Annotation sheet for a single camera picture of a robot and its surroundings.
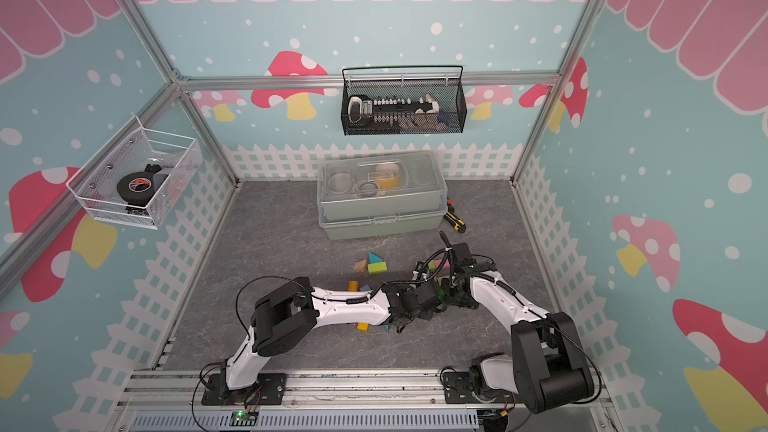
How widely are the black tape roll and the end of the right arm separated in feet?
2.38

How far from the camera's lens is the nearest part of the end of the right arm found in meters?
0.64

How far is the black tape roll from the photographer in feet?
2.28
